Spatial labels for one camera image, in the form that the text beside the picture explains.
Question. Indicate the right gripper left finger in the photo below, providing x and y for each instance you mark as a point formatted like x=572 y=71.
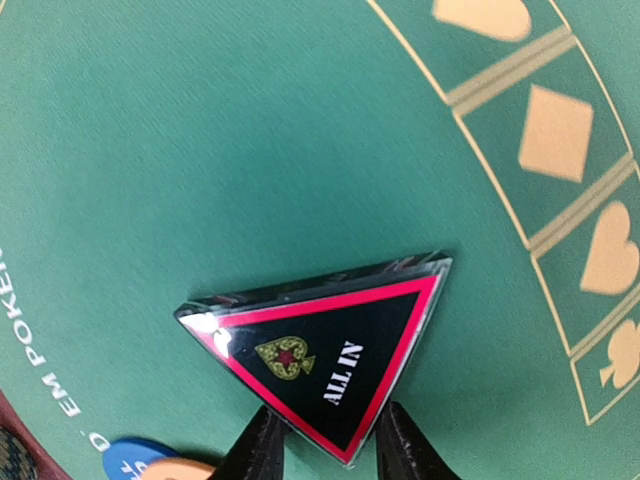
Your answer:
x=258 y=453

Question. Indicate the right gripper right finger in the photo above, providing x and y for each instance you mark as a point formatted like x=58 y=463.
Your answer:
x=403 y=452

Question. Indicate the orange big blind button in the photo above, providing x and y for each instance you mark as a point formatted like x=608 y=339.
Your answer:
x=178 y=469

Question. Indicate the black red all-in triangle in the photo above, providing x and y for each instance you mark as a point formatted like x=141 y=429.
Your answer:
x=324 y=353

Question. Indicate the blue small blind button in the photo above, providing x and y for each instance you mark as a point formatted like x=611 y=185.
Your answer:
x=128 y=458

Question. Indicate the green poker chip stack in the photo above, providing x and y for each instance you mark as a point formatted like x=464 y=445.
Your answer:
x=16 y=463

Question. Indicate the round green poker mat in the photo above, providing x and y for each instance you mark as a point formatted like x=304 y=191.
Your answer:
x=157 y=151

